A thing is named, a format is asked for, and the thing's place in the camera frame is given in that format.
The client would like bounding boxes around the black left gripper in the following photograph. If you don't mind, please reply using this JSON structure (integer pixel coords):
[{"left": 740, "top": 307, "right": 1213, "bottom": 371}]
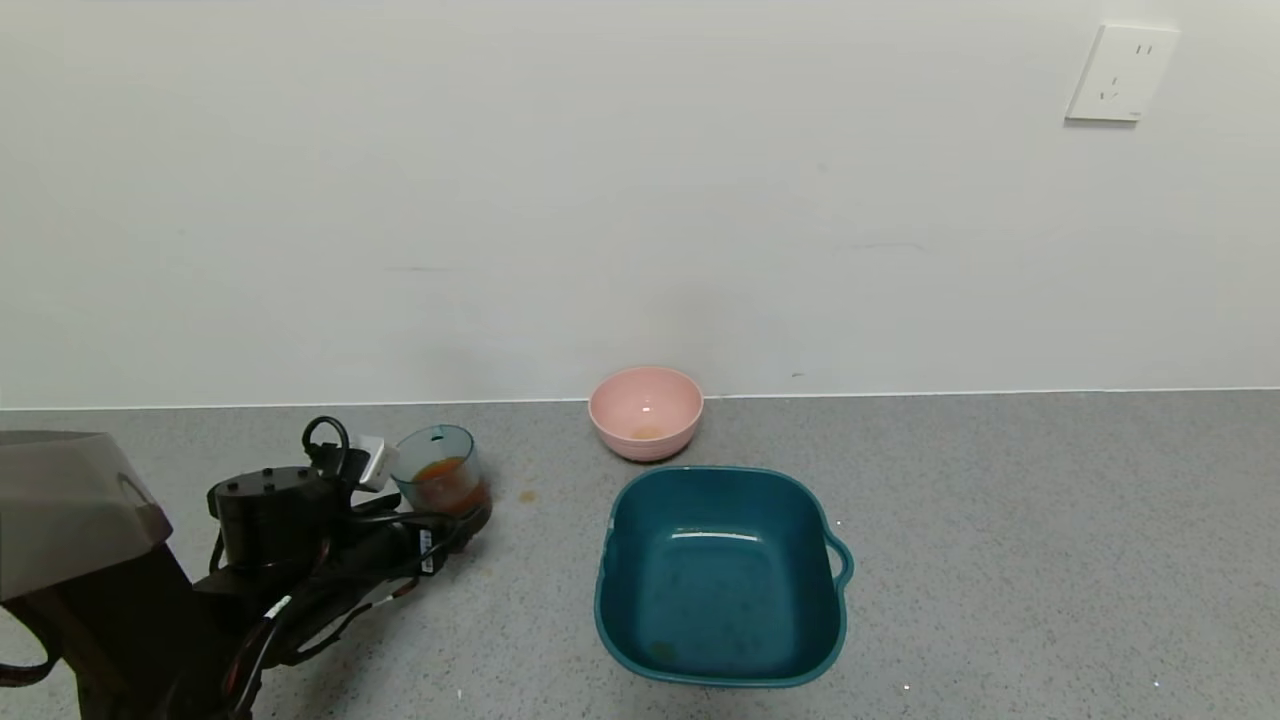
[{"left": 336, "top": 494, "right": 493, "bottom": 588}]

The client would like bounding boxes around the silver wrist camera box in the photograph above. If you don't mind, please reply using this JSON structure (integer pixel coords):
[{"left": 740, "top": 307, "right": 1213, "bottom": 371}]
[{"left": 352, "top": 435, "right": 401, "bottom": 492}]

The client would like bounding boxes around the translucent blue-green plastic cup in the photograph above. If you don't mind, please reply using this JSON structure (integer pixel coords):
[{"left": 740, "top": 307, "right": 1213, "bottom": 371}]
[{"left": 390, "top": 424, "right": 492, "bottom": 521}]

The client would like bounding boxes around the pink ceramic bowl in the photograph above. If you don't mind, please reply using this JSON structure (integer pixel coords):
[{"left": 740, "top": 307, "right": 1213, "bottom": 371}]
[{"left": 589, "top": 366, "right": 705, "bottom": 463}]

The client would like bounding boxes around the white wall power outlet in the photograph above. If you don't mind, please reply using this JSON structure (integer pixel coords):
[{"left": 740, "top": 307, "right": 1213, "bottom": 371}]
[{"left": 1065, "top": 24, "right": 1181, "bottom": 124}]

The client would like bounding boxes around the teal square plastic basin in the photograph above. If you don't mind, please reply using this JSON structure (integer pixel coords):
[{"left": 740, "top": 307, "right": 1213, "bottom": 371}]
[{"left": 594, "top": 466, "right": 854, "bottom": 688}]

